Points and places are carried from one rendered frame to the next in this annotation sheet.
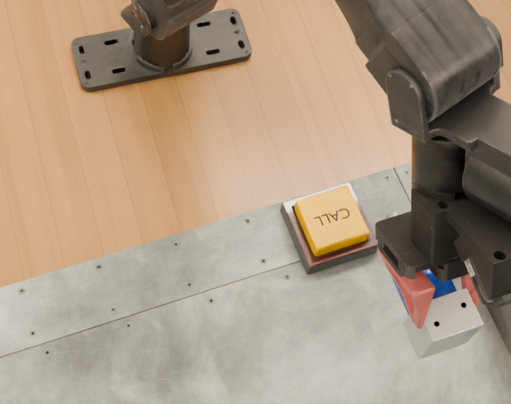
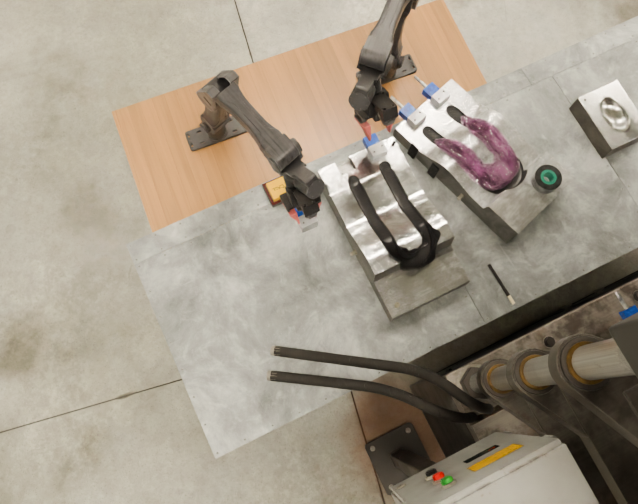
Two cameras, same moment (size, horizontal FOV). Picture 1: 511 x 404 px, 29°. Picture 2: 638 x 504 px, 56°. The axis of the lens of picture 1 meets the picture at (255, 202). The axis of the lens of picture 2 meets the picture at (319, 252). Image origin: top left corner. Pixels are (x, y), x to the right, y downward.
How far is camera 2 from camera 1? 88 cm
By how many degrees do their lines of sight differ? 12
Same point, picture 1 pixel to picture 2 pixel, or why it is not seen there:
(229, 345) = (248, 233)
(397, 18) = (266, 144)
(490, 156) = (298, 179)
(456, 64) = (284, 155)
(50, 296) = (189, 224)
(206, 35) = (232, 124)
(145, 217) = (217, 194)
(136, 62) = (208, 138)
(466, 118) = (292, 168)
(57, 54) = (180, 138)
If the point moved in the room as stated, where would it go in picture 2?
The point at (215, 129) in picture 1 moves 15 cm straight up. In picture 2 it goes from (238, 159) to (232, 139)
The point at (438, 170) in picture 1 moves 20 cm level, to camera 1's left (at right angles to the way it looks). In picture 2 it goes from (289, 181) to (213, 177)
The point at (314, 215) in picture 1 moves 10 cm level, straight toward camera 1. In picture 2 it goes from (272, 188) to (265, 218)
